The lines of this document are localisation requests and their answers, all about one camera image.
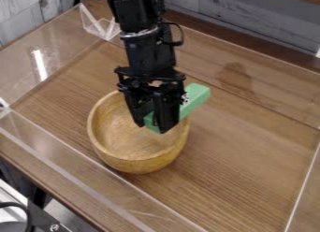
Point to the green rectangular block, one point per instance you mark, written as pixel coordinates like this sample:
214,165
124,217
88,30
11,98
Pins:
198,94

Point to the brown wooden bowl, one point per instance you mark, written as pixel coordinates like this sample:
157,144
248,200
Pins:
129,148

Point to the clear acrylic corner bracket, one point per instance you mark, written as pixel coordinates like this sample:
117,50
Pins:
102,28

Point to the clear acrylic tray wall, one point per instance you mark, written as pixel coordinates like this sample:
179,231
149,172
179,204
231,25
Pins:
119,203

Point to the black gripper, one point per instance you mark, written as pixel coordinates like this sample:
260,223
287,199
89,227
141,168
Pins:
149,80

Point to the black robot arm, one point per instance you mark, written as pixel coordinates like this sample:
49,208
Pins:
137,15

